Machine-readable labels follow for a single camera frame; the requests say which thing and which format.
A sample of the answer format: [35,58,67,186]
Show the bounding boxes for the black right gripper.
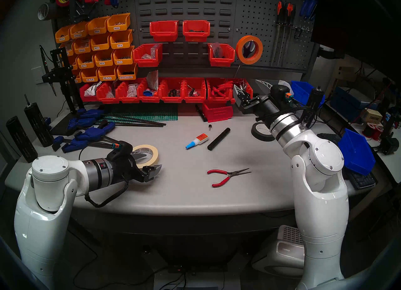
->
[233,79,285,126]

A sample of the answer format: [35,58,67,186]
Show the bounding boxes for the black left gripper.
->
[107,152,163,184]

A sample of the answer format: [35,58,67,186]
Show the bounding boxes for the beige masking tape roll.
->
[132,144,159,169]

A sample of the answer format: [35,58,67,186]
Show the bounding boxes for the orange tape roll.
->
[236,36,263,65]

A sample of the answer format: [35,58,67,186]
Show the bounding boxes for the purple handled scissors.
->
[236,41,256,80]

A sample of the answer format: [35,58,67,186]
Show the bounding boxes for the black tape roll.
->
[251,122,277,142]

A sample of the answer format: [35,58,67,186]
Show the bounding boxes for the grey metal pegboard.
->
[50,0,320,73]

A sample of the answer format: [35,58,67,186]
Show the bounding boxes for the red parts bin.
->
[183,78,206,103]
[230,78,253,104]
[133,43,163,68]
[208,43,235,67]
[202,101,234,123]
[160,78,186,103]
[138,79,165,103]
[183,20,211,42]
[96,82,121,104]
[79,83,102,102]
[115,80,144,103]
[149,21,179,42]
[206,78,234,102]

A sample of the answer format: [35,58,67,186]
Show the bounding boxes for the Kimtech tissue box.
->
[278,80,295,96]

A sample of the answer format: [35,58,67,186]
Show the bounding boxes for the thin black rod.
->
[108,119,164,128]
[105,115,166,126]

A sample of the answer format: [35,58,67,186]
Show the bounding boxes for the blue plastic bin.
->
[291,80,325,108]
[338,128,376,176]

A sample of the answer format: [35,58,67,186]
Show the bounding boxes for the green cutting mat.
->
[105,103,178,122]

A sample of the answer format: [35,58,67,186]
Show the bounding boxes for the bag of black parts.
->
[211,42,231,58]

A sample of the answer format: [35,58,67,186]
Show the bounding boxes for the white glue bottle orange label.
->
[185,133,209,150]

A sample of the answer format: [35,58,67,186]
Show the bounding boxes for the short black rod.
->
[207,128,231,151]

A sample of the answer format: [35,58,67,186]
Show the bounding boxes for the silver tool holder rack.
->
[274,23,314,33]

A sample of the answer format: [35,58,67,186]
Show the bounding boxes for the silver manual bag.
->
[147,70,159,91]

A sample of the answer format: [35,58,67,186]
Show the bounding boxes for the orange bin labelled M4-0.7 HEX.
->
[117,63,138,80]

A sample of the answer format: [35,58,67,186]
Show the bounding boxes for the white crumpled packet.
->
[84,81,102,97]

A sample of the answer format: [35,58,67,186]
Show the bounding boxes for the dark blue storage crate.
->
[331,87,376,120]

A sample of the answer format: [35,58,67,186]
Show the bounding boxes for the orange bin labelled M2.5-5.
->
[98,65,119,81]

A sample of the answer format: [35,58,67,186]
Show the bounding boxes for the orange bin labelled M2.5-6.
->
[80,68,100,83]

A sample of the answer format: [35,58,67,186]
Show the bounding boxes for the orange bin labelled M3-6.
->
[113,46,135,65]

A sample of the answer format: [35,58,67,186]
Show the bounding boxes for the clear plastic parts bag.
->
[142,45,160,59]

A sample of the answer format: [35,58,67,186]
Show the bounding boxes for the black metal stand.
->
[42,47,85,114]

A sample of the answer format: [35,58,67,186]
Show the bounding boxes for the orange bin labelled M3-8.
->
[94,49,115,67]

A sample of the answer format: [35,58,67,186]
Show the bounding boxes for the orange bin labelled M3-12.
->
[77,52,96,69]

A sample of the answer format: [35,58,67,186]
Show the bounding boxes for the small cardboard box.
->
[360,108,383,125]

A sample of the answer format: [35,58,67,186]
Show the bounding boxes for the orange bin labelled M3-4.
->
[110,29,133,49]

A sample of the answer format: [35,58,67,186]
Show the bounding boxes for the orange bin labelled M4-6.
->
[90,32,112,51]

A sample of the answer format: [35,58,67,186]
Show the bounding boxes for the black monitor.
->
[310,0,401,83]

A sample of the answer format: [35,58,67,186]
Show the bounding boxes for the orange bin labelled M4X4X6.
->
[73,37,93,54]

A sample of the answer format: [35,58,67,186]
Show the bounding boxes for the orange bin labelled M3X6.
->
[107,13,131,32]

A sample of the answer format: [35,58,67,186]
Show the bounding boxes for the black keyboard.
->
[316,133,376,189]

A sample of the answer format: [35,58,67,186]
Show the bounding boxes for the black soldering iron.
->
[39,45,57,97]

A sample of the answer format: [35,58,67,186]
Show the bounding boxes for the orange bin labelled M3X8 BAD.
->
[70,22,90,39]

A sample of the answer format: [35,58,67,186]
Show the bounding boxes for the orange bin labelled M3X5X4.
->
[55,26,73,43]

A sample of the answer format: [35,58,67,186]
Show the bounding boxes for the white air purifier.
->
[251,225,306,277]

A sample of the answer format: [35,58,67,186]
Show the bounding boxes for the dark metal C-clamp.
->
[70,0,94,23]

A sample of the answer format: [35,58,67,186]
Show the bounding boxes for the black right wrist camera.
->
[270,85,295,105]

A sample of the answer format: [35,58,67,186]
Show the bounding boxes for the red handled tools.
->
[211,84,234,100]

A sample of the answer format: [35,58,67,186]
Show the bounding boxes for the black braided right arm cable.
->
[255,106,314,121]

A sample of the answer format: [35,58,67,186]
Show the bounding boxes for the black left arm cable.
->
[84,180,129,208]

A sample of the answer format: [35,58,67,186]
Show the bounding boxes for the thin black camera cable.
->
[78,144,116,161]

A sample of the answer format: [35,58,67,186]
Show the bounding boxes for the red handled needle-nose pliers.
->
[207,168,252,188]

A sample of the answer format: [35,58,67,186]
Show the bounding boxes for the file with orange-black handle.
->
[282,3,295,67]
[271,1,284,67]

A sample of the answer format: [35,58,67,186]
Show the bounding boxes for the red wire spool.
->
[363,123,384,141]

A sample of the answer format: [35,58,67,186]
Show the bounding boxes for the grey duct tape roll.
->
[38,2,58,21]

